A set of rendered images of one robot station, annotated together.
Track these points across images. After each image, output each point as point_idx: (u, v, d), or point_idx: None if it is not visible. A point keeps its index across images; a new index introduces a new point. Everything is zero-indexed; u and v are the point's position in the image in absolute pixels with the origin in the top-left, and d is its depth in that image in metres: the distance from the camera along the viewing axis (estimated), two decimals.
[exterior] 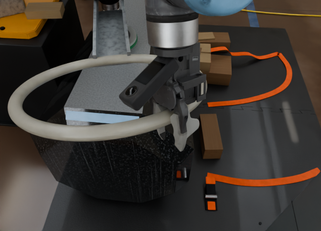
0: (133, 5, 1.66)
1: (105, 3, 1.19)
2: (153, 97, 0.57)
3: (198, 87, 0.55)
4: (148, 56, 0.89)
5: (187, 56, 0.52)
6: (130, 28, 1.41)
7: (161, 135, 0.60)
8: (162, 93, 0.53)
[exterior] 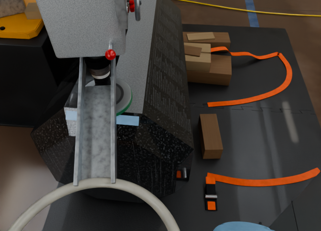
0: None
1: (92, 68, 0.99)
2: None
3: None
4: (134, 189, 0.82)
5: None
6: (121, 104, 1.12)
7: None
8: None
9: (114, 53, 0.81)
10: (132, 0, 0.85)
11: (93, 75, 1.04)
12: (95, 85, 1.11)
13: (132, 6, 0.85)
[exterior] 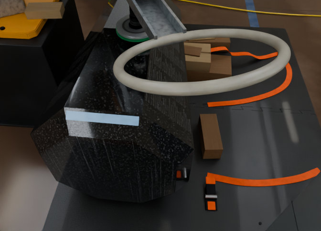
0: None
1: None
2: None
3: None
4: (204, 30, 0.98)
5: None
6: None
7: None
8: None
9: None
10: None
11: None
12: (130, 16, 1.37)
13: None
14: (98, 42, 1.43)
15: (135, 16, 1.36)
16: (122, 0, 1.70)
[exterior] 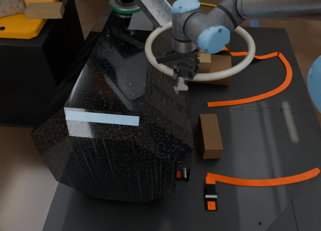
0: None
1: None
2: None
3: (191, 73, 1.04)
4: None
5: (188, 56, 1.01)
6: None
7: None
8: None
9: None
10: None
11: None
12: None
13: None
14: (98, 42, 1.43)
15: None
16: None
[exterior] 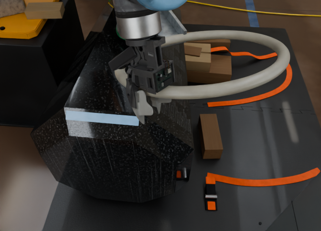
0: None
1: None
2: None
3: (153, 81, 0.60)
4: (204, 32, 0.99)
5: (145, 49, 0.58)
6: None
7: (153, 107, 0.72)
8: None
9: None
10: None
11: None
12: None
13: None
14: (98, 42, 1.43)
15: None
16: None
